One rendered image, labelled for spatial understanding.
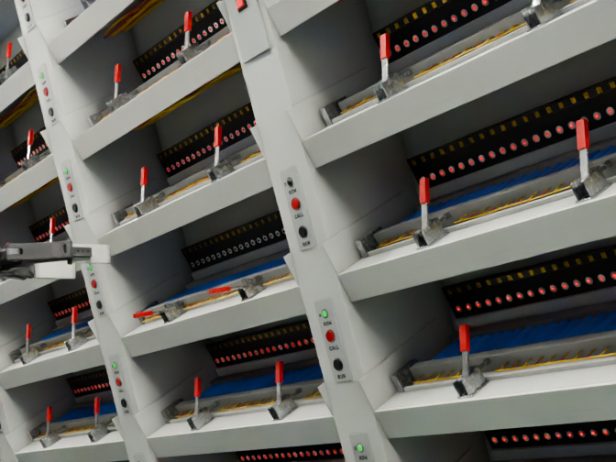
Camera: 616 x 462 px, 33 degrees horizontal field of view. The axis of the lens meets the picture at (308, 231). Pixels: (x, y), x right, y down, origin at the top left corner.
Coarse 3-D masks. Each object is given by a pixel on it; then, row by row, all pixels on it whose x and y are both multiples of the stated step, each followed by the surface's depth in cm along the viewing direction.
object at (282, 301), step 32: (256, 256) 196; (288, 256) 158; (160, 288) 213; (288, 288) 161; (128, 320) 207; (160, 320) 201; (192, 320) 184; (224, 320) 177; (256, 320) 170; (128, 352) 206
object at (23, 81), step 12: (24, 48) 217; (12, 60) 262; (24, 60) 258; (0, 72) 268; (12, 72) 231; (24, 72) 221; (0, 84) 272; (12, 84) 226; (24, 84) 223; (0, 96) 232; (12, 96) 229; (24, 96) 256; (36, 96) 246; (0, 108) 235; (12, 108) 266; (24, 108) 253; (0, 120) 260; (12, 120) 266
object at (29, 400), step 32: (0, 128) 275; (0, 160) 273; (0, 224) 270; (32, 224) 275; (0, 320) 264; (32, 320) 269; (0, 384) 261; (32, 384) 266; (64, 384) 271; (32, 416) 264; (0, 448) 266
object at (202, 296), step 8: (264, 272) 173; (272, 272) 171; (280, 272) 170; (288, 272) 168; (232, 280) 183; (240, 280) 179; (264, 280) 174; (272, 280) 172; (184, 296) 196; (192, 296) 192; (200, 296) 190; (208, 296) 188; (216, 296) 184; (160, 304) 203; (184, 304) 195; (192, 304) 190; (200, 304) 188; (144, 320) 205
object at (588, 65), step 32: (192, 0) 203; (384, 0) 163; (416, 0) 158; (160, 32) 214; (0, 64) 276; (576, 64) 137; (608, 64) 134; (224, 96) 200; (512, 96) 146; (544, 96) 142; (32, 128) 268; (160, 128) 220; (192, 128) 210; (416, 128) 162; (448, 128) 157; (480, 128) 152; (192, 224) 216; (224, 224) 207; (544, 256) 147; (64, 288) 268; (288, 320) 196
